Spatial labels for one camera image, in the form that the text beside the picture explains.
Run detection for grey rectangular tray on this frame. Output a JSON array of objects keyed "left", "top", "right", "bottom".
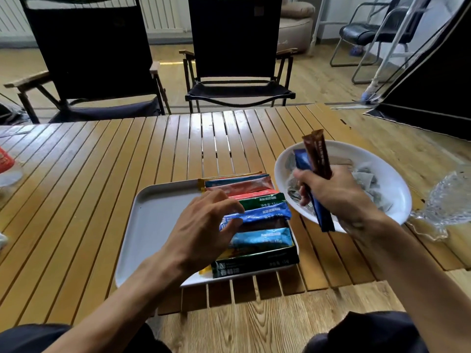
[{"left": 114, "top": 178, "right": 301, "bottom": 288}]

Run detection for white wall radiator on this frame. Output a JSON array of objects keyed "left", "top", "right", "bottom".
[{"left": 0, "top": 0, "right": 192, "bottom": 33}]

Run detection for white metal frame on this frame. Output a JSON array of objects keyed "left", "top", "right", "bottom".
[{"left": 308, "top": 0, "right": 435, "bottom": 103}]

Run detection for black fabric backdrop panel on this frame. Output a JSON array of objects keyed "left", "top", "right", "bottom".
[
  {"left": 363, "top": 0, "right": 471, "bottom": 141},
  {"left": 0, "top": 93, "right": 30, "bottom": 126}
]

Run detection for person's left forearm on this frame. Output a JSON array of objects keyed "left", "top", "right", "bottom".
[{"left": 44, "top": 250, "right": 184, "bottom": 353}]

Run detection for person's left leg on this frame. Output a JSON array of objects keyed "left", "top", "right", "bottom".
[{"left": 0, "top": 322, "right": 172, "bottom": 353}]

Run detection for pile of grey sachets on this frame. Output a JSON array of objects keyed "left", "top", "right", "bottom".
[{"left": 285, "top": 154, "right": 394, "bottom": 217}]

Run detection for person's right forearm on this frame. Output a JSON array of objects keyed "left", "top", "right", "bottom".
[{"left": 349, "top": 215, "right": 471, "bottom": 353}]

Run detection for person's right leg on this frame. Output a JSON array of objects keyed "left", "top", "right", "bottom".
[{"left": 302, "top": 311, "right": 429, "bottom": 353}]

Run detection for clear patterned glass cup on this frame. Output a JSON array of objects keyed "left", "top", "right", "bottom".
[{"left": 410, "top": 165, "right": 471, "bottom": 241}]

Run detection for person's leg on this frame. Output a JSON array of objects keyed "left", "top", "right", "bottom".
[
  {"left": 0, "top": 322, "right": 172, "bottom": 353},
  {"left": 302, "top": 311, "right": 429, "bottom": 353}
]

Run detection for black office chair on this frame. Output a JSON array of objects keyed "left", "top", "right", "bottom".
[{"left": 329, "top": 0, "right": 435, "bottom": 85}]

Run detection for small white pen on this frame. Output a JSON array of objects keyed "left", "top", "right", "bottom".
[{"left": 0, "top": 125, "right": 36, "bottom": 138}]

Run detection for beige inflatable sofa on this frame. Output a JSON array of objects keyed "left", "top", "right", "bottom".
[{"left": 278, "top": 0, "right": 316, "bottom": 54}]

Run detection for black folding chair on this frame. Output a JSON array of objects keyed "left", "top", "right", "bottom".
[
  {"left": 3, "top": 0, "right": 172, "bottom": 125},
  {"left": 179, "top": 0, "right": 298, "bottom": 114}
]

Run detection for row of colourful stick packets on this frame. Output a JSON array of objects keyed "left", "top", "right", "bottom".
[{"left": 198, "top": 172, "right": 301, "bottom": 279}]

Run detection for person's left hand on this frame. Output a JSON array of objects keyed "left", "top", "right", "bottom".
[{"left": 161, "top": 188, "right": 245, "bottom": 278}]

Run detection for clear bottle with red cap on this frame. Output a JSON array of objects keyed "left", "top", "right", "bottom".
[{"left": 0, "top": 147, "right": 24, "bottom": 188}]

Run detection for white round bowl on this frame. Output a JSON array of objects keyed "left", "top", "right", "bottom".
[{"left": 274, "top": 140, "right": 413, "bottom": 234}]

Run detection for person's right hand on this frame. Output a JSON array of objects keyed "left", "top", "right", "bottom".
[{"left": 292, "top": 165, "right": 387, "bottom": 241}]

